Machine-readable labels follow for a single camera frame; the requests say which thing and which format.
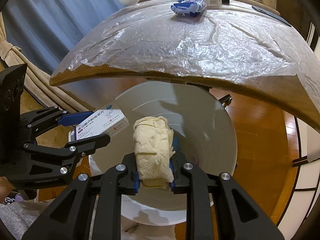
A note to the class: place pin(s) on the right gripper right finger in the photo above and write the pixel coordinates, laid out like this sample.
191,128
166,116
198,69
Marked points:
237,215

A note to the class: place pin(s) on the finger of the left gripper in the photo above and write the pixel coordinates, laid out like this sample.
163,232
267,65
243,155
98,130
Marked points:
40,121
73,149

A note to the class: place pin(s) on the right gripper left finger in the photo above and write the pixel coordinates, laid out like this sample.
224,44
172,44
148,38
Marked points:
90,207

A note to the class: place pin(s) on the white medicine box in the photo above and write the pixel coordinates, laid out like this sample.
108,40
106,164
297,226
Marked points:
109,119

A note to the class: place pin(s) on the white paper towel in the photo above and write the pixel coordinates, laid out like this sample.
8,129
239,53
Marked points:
153,149

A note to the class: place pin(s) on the blue tissue pack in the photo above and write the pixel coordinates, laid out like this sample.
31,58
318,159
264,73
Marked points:
189,7

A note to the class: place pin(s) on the white round trash bin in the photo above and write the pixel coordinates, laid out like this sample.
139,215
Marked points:
203,132

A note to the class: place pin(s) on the blue curtain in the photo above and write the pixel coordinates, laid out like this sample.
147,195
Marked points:
46,30

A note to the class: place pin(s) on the dark blue smartphone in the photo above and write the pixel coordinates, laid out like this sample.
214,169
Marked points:
268,13

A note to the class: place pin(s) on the dark wooden cabinet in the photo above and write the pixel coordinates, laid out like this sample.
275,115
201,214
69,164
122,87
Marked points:
294,12

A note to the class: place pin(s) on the black phone with camera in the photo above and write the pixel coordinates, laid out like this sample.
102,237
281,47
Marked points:
225,2

